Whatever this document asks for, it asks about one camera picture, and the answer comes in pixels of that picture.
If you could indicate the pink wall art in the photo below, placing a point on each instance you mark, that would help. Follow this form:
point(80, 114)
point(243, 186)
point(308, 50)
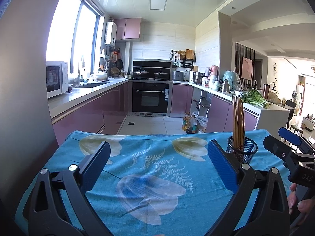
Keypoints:
point(247, 67)

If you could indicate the black wall rack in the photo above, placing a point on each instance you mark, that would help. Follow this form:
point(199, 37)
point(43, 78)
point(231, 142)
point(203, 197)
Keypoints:
point(183, 62)

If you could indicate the white casserole pot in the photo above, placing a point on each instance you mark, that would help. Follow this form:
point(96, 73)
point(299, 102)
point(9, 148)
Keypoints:
point(101, 76)

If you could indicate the kitchen window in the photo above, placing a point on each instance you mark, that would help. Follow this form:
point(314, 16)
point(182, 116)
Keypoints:
point(64, 29)

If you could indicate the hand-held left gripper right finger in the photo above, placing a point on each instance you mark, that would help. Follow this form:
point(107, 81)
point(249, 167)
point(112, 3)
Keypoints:
point(222, 167)

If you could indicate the wall clock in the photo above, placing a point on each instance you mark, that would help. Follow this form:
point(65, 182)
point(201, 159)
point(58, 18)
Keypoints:
point(275, 67)

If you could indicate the purple base cabinets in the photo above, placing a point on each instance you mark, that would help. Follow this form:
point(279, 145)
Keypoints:
point(86, 115)

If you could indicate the black built-in oven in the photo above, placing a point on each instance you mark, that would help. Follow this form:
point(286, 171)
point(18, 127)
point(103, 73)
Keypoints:
point(150, 98)

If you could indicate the purple upper cabinets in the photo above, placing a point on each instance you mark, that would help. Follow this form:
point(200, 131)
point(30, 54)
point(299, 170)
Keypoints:
point(128, 28)

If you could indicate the steel stockpot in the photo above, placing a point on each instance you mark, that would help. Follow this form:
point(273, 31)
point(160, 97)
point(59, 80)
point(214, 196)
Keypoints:
point(198, 77)

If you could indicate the blue floral tablecloth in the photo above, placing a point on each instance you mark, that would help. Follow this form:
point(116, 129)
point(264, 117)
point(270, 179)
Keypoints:
point(152, 152)

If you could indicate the teal plastic-covered appliance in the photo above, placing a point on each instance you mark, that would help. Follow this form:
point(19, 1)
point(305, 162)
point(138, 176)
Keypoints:
point(232, 80)

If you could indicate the hanging frying pan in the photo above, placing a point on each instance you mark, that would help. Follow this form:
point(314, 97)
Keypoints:
point(119, 64)

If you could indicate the white water heater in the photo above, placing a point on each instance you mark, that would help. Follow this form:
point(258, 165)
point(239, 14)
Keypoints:
point(110, 33)

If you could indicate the black stool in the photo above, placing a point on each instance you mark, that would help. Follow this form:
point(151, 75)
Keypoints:
point(296, 127)

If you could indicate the white kitchen countertop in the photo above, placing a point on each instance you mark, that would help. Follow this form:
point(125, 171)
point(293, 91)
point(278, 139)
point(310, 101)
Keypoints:
point(73, 98)

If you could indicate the ceiling light panel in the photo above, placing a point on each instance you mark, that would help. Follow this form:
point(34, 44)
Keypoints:
point(158, 2)

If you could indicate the bunch of wooden chopsticks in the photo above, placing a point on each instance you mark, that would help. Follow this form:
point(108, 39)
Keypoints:
point(238, 120)

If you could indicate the clear plastic bag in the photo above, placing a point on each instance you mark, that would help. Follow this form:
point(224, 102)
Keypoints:
point(202, 124)

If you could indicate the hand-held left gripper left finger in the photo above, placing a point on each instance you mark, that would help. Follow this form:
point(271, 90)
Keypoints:
point(98, 162)

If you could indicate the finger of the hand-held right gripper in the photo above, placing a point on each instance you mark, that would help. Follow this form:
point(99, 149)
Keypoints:
point(275, 146)
point(290, 135)

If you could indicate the steel kitchen sink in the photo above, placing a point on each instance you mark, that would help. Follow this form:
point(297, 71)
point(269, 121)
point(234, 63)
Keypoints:
point(91, 85)

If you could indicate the woven basket bowl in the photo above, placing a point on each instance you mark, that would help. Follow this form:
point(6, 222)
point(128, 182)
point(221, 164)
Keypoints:
point(115, 71)

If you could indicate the steel thermos flask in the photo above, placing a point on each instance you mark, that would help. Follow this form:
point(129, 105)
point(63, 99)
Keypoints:
point(226, 86)

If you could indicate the wooden cutting board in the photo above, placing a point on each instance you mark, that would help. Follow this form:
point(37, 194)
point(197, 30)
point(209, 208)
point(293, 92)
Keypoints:
point(190, 54)

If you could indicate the white microwave oven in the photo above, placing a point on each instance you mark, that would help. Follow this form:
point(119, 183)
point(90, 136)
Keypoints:
point(55, 78)

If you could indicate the black mesh utensil cup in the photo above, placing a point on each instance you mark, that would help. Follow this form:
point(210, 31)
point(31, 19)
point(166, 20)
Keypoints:
point(249, 152)

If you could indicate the black stove hob unit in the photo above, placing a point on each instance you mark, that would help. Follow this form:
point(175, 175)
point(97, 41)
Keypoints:
point(151, 64)

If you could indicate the brown tumbler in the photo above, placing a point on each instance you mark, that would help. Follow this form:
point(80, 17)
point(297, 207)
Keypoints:
point(266, 91)

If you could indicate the bunch of green vegetables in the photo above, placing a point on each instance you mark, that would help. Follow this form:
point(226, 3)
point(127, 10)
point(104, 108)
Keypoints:
point(256, 99)

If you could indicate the black pot with lid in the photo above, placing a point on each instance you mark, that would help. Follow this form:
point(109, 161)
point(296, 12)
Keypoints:
point(141, 73)
point(161, 75)

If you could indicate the person's right hand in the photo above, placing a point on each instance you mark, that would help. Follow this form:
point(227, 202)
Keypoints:
point(306, 206)

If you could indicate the dark cooking oil bottle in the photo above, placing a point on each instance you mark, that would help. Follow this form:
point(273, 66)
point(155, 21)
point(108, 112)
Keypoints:
point(192, 125)

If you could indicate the steel sink faucet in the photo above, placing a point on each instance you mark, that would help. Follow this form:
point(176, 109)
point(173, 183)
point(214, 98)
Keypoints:
point(79, 73)

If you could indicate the yellow cooking oil bottle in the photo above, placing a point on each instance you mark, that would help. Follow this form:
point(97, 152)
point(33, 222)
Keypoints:
point(185, 123)

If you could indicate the pink kettle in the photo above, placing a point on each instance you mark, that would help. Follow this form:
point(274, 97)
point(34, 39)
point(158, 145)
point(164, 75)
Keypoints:
point(214, 71)

